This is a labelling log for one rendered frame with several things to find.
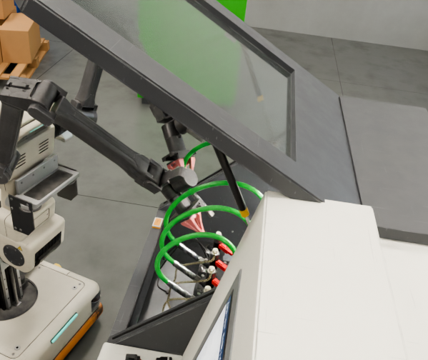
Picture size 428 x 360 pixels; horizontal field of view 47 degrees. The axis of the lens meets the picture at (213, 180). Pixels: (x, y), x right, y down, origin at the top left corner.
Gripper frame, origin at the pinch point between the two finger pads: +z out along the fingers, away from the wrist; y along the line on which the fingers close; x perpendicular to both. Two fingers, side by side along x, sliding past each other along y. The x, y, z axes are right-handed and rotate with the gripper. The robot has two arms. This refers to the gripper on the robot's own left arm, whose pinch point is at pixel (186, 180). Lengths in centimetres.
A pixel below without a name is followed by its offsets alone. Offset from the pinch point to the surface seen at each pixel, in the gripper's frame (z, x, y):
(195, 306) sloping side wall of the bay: 37.4, -17.7, -25.8
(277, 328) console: 41, -66, -51
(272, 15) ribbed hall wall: -305, 263, 500
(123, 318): 35.5, 14.9, -27.2
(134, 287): 27.6, 19.2, -17.7
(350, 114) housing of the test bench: -1, -46, 31
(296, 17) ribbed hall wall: -290, 240, 522
